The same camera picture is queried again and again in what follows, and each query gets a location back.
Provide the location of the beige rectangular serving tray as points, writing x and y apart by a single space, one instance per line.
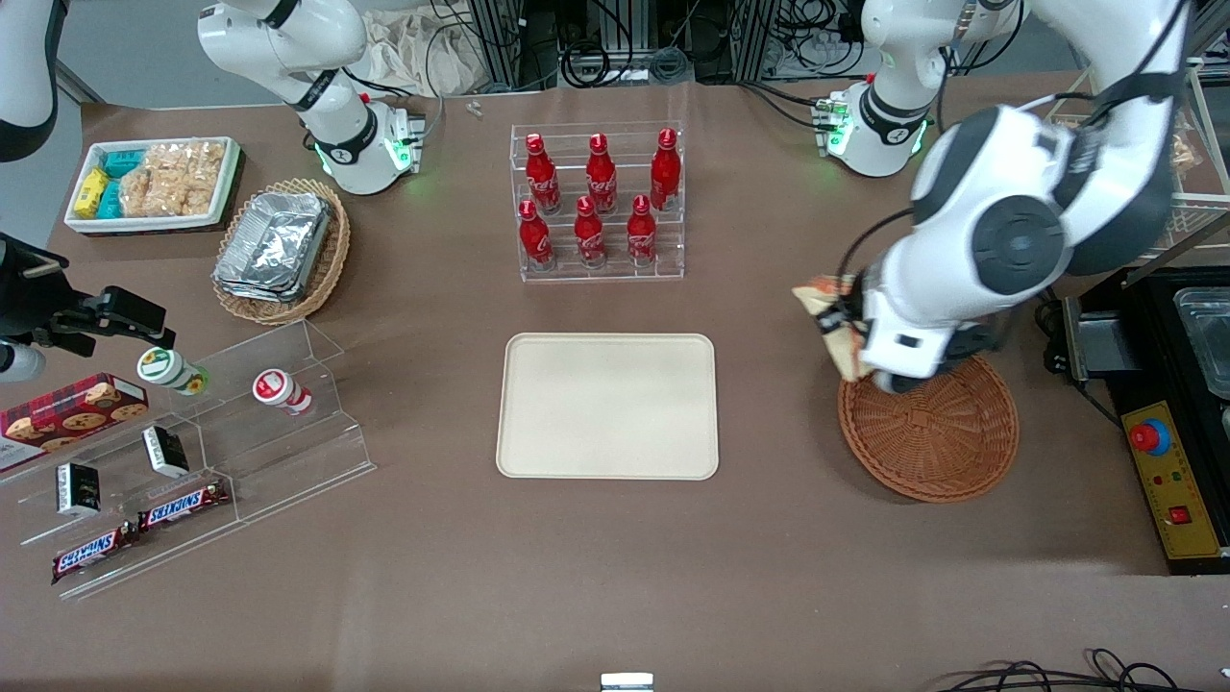
605 404

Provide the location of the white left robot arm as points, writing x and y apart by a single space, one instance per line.
980 154

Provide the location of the red cola bottle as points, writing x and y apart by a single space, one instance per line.
542 178
602 178
589 235
665 173
534 238
641 234

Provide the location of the yellow snack packet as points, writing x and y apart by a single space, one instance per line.
91 190

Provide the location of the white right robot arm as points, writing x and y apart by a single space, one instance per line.
336 125

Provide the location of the white rectangular snack tray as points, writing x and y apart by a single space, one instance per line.
144 222

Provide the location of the clear acrylic bottle rack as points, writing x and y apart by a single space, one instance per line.
663 259

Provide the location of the beige crumpled cloth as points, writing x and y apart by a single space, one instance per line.
423 53

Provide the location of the clear acrylic stepped shelf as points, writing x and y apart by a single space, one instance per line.
279 452

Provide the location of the yellow emergency stop box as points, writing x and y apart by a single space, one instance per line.
1174 500

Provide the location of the small black white box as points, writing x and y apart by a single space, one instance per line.
165 452
79 488

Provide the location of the triangular sandwich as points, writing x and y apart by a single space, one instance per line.
815 293

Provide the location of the stacked aluminium foil containers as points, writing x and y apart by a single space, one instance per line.
274 245

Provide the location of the snickers chocolate bar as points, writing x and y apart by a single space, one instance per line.
183 505
91 553

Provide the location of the red cookie box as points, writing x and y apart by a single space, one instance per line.
67 418

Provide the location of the clear bag of rice crackers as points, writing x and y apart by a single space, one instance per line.
173 180

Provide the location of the green capped yogurt bottle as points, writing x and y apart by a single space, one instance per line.
168 369

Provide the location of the teal snack packet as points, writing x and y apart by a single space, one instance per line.
110 200
123 162

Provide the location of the small silver white device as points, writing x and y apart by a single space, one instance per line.
627 683

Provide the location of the brown round wicker basket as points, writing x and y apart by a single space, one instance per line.
942 442

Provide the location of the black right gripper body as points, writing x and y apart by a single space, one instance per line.
29 300

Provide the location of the red capped yogurt bottle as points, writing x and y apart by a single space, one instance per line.
279 389

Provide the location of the grey metal block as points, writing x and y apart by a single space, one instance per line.
1088 341

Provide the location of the light oval wicker basket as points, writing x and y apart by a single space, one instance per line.
332 259

